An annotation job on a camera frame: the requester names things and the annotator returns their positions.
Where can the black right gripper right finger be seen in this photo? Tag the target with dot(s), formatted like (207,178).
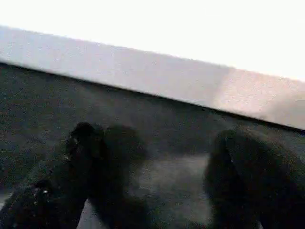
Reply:
(262,186)

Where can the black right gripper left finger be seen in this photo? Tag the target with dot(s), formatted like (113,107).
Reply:
(52,191)

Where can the white plastic table top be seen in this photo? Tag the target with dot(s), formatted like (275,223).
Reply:
(143,47)

